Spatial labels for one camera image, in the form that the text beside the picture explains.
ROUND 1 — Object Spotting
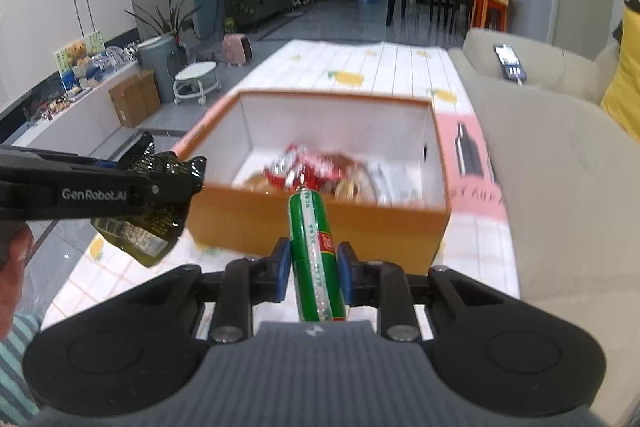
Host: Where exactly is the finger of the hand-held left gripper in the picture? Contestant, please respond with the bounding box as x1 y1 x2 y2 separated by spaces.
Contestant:
125 172 205 219
0 146 132 178

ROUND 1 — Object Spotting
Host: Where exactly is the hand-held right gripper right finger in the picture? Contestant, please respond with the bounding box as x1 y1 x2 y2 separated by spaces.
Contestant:
336 241 523 343

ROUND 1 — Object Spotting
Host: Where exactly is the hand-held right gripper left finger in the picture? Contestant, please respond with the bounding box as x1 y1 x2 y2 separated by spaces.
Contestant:
117 237 292 343

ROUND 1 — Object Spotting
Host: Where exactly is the green sausage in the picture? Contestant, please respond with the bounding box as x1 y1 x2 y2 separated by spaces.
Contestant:
287 188 349 324

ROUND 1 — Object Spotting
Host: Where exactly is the black snack packet yellow print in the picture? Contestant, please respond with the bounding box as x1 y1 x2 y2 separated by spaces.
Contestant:
90 131 208 269

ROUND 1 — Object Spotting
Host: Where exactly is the orange cardboard box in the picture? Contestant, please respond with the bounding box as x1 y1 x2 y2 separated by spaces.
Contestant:
172 89 453 279

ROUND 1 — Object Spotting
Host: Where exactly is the clear plastic snack packet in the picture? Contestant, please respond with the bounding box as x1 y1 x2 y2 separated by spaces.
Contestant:
371 162 398 204

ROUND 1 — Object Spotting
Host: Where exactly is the person's left hand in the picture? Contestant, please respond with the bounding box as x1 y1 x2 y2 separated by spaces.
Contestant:
0 227 30 342

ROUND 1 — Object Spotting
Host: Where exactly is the low white console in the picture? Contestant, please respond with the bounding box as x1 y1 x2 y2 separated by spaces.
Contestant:
0 61 140 148

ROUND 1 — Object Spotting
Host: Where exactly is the brown cardboard carton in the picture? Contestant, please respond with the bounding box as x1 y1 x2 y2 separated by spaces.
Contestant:
108 69 162 129

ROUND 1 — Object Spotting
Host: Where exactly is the red snack packet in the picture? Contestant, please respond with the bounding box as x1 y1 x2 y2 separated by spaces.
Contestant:
263 144 351 195

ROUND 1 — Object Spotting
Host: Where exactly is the grey plant pot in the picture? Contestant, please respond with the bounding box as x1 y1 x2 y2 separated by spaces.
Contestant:
136 34 183 105

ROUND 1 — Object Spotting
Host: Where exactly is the brown teddy bear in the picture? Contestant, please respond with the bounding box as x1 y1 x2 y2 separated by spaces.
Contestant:
67 41 92 68

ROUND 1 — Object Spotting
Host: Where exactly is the white rolling stool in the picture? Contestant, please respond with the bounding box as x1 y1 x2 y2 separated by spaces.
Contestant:
172 62 222 106

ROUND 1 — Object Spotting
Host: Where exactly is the long-leaf potted plant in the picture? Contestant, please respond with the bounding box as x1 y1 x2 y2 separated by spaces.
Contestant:
125 0 202 52

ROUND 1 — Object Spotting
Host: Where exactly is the pink heater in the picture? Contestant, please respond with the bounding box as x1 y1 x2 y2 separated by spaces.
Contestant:
222 33 255 67

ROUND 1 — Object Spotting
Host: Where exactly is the person's striped clothing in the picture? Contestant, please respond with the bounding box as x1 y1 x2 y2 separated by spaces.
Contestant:
0 313 45 424

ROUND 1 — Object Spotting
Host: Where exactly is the printed checked tablecloth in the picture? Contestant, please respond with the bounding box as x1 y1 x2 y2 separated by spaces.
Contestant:
42 39 522 344

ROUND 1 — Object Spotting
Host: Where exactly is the beige sofa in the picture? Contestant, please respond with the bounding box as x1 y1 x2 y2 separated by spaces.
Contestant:
447 28 640 390

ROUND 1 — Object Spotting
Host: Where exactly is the black smartphone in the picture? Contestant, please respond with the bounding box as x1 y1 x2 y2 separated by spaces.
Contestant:
493 43 529 83

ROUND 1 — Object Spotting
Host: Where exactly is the orange stool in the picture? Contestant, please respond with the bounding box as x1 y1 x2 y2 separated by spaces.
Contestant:
470 0 512 32

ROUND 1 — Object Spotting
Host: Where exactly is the yellow pillow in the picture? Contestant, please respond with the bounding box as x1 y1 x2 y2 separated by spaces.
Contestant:
600 4 640 134

